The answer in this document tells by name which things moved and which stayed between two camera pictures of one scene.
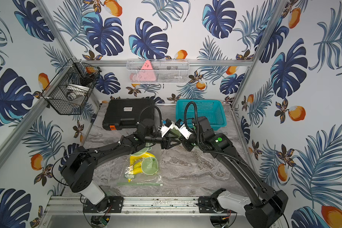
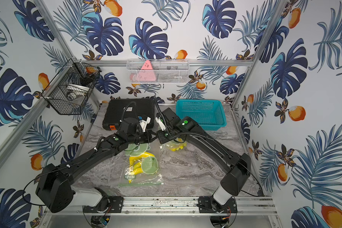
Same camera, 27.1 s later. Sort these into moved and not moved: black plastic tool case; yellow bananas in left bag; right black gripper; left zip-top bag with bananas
Moved: right black gripper
Not moved: yellow bananas in left bag; black plastic tool case; left zip-top bag with bananas
